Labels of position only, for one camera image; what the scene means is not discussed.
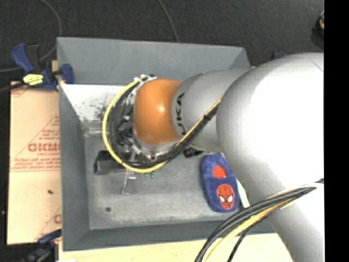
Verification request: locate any grey metal bin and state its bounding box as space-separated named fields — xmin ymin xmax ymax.
xmin=56 ymin=37 xmax=274 ymax=251

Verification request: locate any small black object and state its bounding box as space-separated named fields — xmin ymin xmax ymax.
xmin=183 ymin=147 xmax=204 ymax=159

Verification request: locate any blue slipper with red face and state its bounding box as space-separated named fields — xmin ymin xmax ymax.
xmin=200 ymin=153 xmax=242 ymax=213

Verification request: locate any brown cardboard board red print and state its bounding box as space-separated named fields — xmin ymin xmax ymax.
xmin=6 ymin=81 xmax=63 ymax=246

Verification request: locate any white and green stick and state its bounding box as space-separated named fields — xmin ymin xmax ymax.
xmin=234 ymin=177 xmax=251 ymax=209

